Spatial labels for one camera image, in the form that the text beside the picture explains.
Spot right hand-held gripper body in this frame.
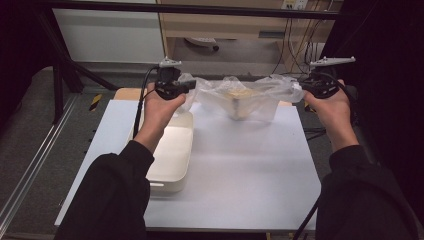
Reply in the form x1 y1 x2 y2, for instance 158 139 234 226
309 56 357 99

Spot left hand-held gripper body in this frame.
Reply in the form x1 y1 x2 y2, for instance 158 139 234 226
154 57 183 101

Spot clear plastic bag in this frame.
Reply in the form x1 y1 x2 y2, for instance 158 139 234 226
173 73 305 125

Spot white plastic bin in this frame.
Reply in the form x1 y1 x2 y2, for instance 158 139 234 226
126 109 195 198

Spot person's left hand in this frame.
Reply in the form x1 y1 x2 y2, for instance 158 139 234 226
138 83 187 141

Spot person's right hand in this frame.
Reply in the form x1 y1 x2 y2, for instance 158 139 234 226
303 79 360 153

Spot grey chair base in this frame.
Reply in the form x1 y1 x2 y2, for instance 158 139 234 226
184 36 221 53

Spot wooden desk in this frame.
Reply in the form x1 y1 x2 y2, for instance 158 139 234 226
156 0 344 73

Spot black stand leg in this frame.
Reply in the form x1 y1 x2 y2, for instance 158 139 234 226
68 61 119 92

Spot white cabinet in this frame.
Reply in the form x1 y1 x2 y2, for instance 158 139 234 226
52 8 167 64

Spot black curtain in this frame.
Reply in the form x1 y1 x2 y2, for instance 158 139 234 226
0 0 58 124
319 0 424 214

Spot white table sheet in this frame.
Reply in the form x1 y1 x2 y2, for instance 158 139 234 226
54 99 323 232

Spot black metal stand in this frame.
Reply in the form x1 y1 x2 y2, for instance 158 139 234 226
51 63 84 125

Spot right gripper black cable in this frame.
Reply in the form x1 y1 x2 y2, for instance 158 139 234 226
292 71 359 240

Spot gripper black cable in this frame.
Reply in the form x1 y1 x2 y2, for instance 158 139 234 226
292 71 359 240
132 65 161 139

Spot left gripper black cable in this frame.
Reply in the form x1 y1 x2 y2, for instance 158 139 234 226
132 65 161 139

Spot black floor cable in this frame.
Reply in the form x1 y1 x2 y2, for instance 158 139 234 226
303 126 329 142

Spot black wall cables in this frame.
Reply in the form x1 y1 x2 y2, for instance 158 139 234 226
271 18 321 76

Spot black frame crossbar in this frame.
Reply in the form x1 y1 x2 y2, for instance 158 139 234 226
33 0 348 21

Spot white wall socket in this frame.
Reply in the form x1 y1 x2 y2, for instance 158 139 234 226
281 0 308 10

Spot aluminium floor rail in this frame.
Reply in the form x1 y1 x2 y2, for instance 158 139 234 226
0 94 79 228

